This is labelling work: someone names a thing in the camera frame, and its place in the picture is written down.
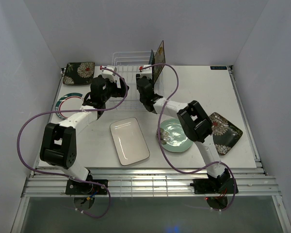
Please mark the black floral plate right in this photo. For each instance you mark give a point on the black floral plate right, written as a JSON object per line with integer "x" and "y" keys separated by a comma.
{"x": 225, "y": 134}

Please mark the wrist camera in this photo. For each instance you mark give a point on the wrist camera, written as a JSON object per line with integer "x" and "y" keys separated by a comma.
{"x": 144, "y": 71}
{"x": 107, "y": 72}

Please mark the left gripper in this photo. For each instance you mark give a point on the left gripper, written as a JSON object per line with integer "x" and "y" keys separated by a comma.
{"x": 118, "y": 92}

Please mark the mint green round flower plate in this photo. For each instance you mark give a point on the mint green round flower plate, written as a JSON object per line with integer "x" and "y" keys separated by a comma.
{"x": 173, "y": 138}

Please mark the white wire dish rack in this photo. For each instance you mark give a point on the white wire dish rack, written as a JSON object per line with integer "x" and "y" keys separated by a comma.
{"x": 127, "y": 64}

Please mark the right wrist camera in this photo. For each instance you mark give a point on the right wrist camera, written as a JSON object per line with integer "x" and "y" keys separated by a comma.
{"x": 144, "y": 71}

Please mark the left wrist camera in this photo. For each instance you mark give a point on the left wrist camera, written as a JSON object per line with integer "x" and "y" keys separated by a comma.
{"x": 107, "y": 72}

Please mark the cream square flower plate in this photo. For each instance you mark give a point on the cream square flower plate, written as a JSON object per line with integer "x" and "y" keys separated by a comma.
{"x": 159, "y": 58}

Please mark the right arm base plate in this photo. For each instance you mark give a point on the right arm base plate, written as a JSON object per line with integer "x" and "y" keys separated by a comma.
{"x": 206, "y": 186}

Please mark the black floral plate back left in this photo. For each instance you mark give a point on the black floral plate back left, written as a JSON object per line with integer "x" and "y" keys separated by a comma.
{"x": 81, "y": 73}

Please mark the white rectangular plate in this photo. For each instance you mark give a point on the white rectangular plate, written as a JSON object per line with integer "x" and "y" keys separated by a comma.
{"x": 129, "y": 141}

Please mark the round white green-rimmed plate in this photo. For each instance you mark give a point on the round white green-rimmed plate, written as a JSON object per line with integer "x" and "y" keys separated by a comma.
{"x": 70, "y": 101}

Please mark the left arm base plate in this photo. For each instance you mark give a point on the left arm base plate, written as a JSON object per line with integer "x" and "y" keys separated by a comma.
{"x": 77, "y": 188}

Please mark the teal square plate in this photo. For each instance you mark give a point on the teal square plate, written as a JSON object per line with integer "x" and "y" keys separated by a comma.
{"x": 152, "y": 58}

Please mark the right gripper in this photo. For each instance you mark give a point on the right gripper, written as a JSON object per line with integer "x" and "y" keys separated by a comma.
{"x": 151, "y": 81}

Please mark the dark label sticker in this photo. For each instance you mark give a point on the dark label sticker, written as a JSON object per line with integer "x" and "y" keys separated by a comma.
{"x": 218, "y": 67}

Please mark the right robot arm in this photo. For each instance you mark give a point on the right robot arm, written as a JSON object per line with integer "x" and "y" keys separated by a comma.
{"x": 197, "y": 127}

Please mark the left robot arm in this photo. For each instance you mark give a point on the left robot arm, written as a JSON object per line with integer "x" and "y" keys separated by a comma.
{"x": 59, "y": 144}

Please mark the black floral plate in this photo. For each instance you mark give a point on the black floral plate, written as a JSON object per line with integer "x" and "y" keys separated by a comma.
{"x": 81, "y": 73}
{"x": 225, "y": 134}

